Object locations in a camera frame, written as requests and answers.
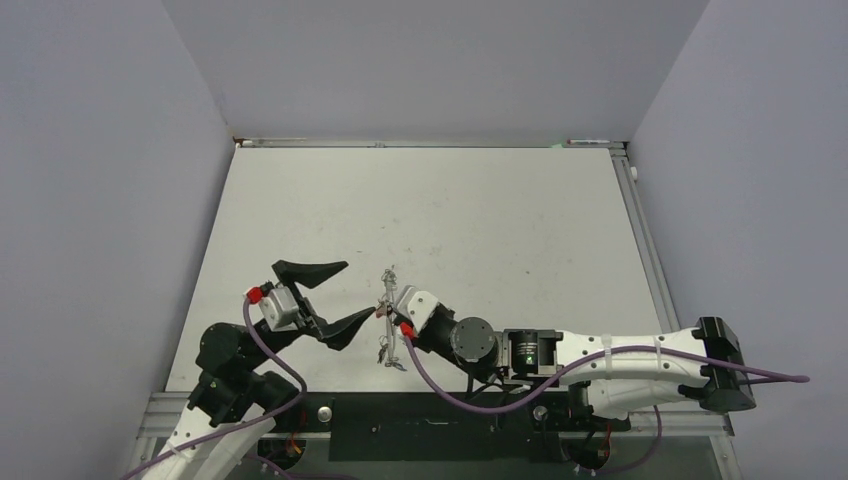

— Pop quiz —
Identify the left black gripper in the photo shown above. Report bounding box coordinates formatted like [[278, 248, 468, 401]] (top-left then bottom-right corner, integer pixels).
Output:
[[244, 261, 375, 368]]

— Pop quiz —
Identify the large grey keyring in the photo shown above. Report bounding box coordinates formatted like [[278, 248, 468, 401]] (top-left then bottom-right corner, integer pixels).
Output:
[[378, 266, 406, 372]]

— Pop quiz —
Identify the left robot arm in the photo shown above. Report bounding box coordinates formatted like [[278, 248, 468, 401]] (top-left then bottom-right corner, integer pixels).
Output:
[[125, 260, 376, 479]]

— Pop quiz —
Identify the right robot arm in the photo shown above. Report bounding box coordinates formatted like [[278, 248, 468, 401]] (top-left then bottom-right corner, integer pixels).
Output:
[[387, 292, 756, 428]]

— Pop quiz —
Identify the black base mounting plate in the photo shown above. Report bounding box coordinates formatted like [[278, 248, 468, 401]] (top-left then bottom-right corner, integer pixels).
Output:
[[257, 392, 631, 468]]

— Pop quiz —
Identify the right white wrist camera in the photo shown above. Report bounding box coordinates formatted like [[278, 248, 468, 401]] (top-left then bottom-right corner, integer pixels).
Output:
[[393, 285, 440, 331]]

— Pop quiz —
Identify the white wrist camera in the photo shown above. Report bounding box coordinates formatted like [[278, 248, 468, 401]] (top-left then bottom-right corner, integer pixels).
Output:
[[258, 286, 300, 332], [393, 285, 440, 331]]

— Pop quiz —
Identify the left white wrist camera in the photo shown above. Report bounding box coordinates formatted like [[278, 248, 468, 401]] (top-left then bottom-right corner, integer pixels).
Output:
[[258, 286, 300, 332]]

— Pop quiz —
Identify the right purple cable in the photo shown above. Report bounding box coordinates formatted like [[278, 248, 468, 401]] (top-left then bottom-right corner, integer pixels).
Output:
[[400, 321, 811, 416]]

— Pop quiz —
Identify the aluminium rail back edge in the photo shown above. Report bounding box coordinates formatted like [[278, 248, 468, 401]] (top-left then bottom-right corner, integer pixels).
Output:
[[234, 138, 627, 150]]

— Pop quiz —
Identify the aluminium rail right side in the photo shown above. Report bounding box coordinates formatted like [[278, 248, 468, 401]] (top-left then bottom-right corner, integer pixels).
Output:
[[610, 146, 737, 439]]

